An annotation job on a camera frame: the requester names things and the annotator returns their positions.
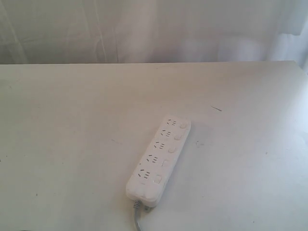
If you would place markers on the white power strip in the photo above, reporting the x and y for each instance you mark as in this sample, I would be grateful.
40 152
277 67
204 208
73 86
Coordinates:
149 179

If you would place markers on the white sheer curtain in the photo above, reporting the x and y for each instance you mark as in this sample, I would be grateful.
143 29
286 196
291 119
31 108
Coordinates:
153 31

